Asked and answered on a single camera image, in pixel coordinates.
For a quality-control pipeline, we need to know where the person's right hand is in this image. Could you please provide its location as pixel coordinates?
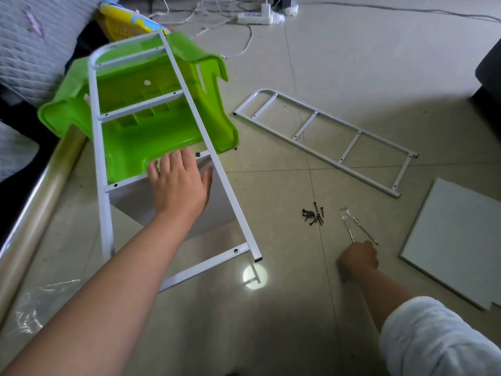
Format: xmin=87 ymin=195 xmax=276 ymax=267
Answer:
xmin=337 ymin=240 xmax=380 ymax=281

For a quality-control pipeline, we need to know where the person's left hand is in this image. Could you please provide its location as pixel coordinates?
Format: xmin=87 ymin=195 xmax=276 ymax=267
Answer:
xmin=147 ymin=147 xmax=214 ymax=226

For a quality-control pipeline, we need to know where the white wooden board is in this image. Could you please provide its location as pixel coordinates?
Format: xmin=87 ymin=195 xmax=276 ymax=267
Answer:
xmin=400 ymin=178 xmax=501 ymax=311
xmin=110 ymin=148 xmax=241 ymax=241

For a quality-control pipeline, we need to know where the white metal frame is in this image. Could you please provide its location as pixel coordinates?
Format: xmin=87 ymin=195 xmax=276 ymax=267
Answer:
xmin=88 ymin=29 xmax=264 ymax=293
xmin=233 ymin=88 xmax=420 ymax=199

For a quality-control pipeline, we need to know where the clear plastic screw bag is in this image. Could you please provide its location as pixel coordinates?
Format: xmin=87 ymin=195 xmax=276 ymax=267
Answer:
xmin=14 ymin=278 xmax=81 ymax=336

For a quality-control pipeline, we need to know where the person's left forearm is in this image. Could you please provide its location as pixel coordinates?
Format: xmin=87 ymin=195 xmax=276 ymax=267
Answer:
xmin=0 ymin=214 xmax=193 ymax=376

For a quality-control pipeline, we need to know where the person's white shirt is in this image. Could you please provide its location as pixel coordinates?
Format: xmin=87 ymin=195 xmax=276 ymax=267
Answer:
xmin=379 ymin=296 xmax=501 ymax=376

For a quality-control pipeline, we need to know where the green plastic stool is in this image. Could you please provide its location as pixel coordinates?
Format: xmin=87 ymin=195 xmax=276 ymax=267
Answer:
xmin=38 ymin=31 xmax=240 ymax=184

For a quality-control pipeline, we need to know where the pile of black screws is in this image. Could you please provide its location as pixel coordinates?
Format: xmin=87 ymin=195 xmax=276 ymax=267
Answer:
xmin=301 ymin=200 xmax=327 ymax=227

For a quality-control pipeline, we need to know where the yellow plastic basket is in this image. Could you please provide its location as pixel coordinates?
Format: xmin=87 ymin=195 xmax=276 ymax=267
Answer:
xmin=97 ymin=2 xmax=170 ymax=42

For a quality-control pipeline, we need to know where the long white power strip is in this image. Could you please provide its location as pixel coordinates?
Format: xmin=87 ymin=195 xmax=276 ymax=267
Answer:
xmin=235 ymin=10 xmax=285 ymax=27

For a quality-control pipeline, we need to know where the grey textured furniture cover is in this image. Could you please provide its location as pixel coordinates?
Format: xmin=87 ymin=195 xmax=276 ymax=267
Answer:
xmin=0 ymin=0 xmax=118 ymax=183

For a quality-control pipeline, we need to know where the white power strip with plugs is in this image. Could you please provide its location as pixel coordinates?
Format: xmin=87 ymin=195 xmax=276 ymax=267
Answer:
xmin=270 ymin=0 xmax=301 ymax=17

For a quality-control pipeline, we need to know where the grey sofa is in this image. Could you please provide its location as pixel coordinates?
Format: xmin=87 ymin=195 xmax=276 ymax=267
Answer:
xmin=468 ymin=39 xmax=501 ymax=142

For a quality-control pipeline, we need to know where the chrome metal base rail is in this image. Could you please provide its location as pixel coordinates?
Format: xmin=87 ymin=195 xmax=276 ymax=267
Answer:
xmin=0 ymin=125 xmax=89 ymax=324

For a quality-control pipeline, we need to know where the tangle of white cables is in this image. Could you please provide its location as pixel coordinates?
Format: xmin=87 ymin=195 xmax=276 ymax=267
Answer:
xmin=149 ymin=0 xmax=275 ymax=61

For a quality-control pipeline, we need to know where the long dark cable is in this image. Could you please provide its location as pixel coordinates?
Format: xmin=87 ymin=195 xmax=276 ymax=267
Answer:
xmin=301 ymin=0 xmax=501 ymax=25

